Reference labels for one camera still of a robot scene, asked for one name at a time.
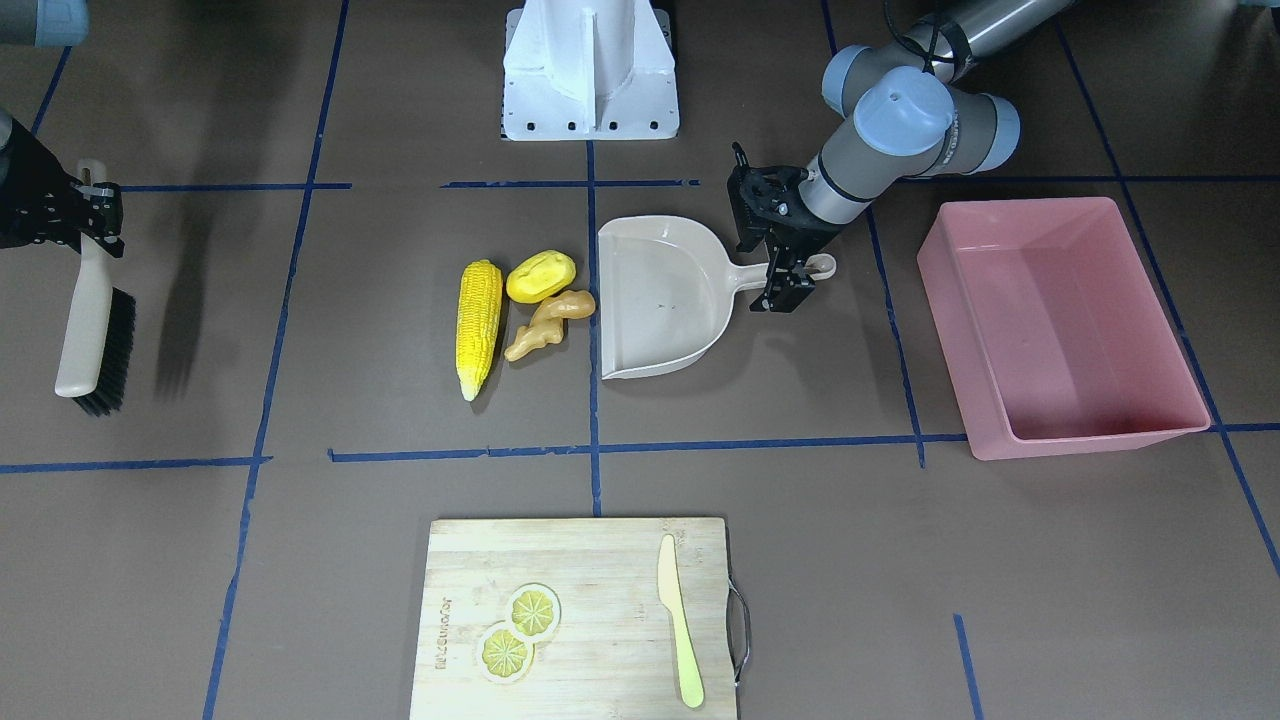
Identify black camera bracket left wrist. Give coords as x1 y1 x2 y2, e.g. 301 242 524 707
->
727 141 808 252

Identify toy lemon slice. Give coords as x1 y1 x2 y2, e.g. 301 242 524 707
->
476 623 536 685
506 583 562 644

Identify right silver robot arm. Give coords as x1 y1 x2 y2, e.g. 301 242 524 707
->
1 1 124 259

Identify beige hand brush black bristles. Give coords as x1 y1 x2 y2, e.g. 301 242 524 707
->
55 158 137 416

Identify wooden cutting board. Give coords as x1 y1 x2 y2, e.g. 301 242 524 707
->
408 518 739 719

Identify yellow plastic toy knife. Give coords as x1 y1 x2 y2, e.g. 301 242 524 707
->
655 534 705 708

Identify pink plastic bin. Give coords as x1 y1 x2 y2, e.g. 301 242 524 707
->
916 197 1210 461

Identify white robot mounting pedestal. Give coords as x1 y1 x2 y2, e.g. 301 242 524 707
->
500 1 681 142

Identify tan toy ginger root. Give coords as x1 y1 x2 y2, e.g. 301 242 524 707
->
503 290 596 363

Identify yellow toy potato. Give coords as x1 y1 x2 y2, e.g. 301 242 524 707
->
506 250 577 304

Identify yellow toy corn cob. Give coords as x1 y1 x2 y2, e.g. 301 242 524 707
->
454 259 504 402

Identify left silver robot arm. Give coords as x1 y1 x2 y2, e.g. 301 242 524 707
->
727 1 1068 313

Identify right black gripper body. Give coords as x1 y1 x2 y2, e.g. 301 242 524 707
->
1 126 81 251

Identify beige plastic dustpan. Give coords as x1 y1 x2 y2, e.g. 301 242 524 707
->
598 215 837 380

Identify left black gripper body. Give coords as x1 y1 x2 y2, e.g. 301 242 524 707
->
771 176 849 266

